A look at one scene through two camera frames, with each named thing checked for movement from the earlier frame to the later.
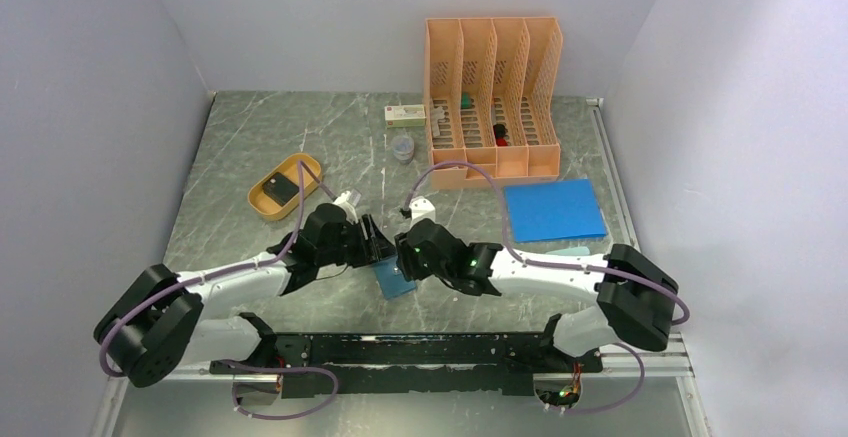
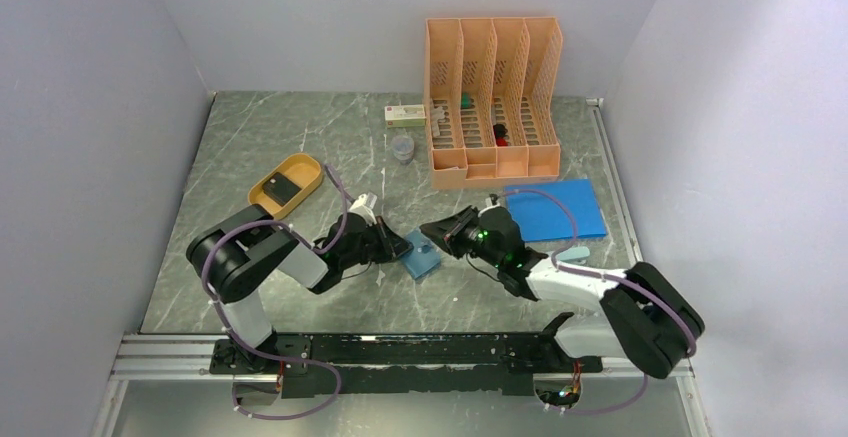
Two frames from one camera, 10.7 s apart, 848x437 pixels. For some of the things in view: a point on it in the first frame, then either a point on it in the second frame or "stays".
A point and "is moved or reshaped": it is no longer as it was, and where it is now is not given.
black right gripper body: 414,266 to 474,243
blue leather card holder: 392,281 is moved or reshaped
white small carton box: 410,115 stays
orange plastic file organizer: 490,88 stays
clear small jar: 403,149 stays
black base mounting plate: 411,365 stays
